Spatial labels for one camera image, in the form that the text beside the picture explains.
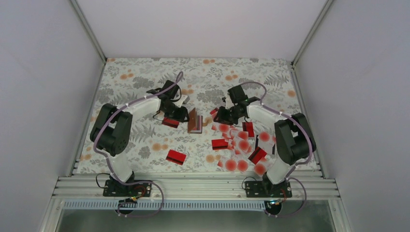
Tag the red card lower right pile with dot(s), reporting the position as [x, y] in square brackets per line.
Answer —
[257, 155]

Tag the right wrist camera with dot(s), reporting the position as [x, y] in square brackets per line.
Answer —
[228, 101]

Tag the brown leather card holder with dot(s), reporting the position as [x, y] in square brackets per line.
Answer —
[195, 123]

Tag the red card lower left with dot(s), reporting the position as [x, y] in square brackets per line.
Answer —
[176, 157]

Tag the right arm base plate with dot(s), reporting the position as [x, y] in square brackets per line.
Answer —
[260, 189]

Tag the white card red circle top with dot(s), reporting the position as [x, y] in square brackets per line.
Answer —
[214, 112]

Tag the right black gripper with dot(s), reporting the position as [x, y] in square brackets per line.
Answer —
[222, 118]

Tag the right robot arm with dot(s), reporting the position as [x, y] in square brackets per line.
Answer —
[294, 144]

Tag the red card black stripe pile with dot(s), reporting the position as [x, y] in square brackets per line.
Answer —
[248, 127]

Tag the red card centre pile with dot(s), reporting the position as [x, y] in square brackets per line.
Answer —
[219, 144]

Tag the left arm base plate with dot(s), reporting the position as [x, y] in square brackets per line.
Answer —
[115, 189]

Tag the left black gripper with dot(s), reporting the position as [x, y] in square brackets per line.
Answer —
[181, 115]

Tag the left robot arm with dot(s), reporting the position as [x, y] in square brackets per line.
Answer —
[111, 131]

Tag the white card red circle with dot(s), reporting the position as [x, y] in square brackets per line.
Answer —
[214, 112]
[242, 166]

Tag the white card red circle bottom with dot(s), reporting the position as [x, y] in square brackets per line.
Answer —
[242, 166]

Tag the aluminium rail frame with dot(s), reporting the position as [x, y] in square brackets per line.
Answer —
[208, 188]

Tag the red card upper left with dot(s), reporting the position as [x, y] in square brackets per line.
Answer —
[170, 122]

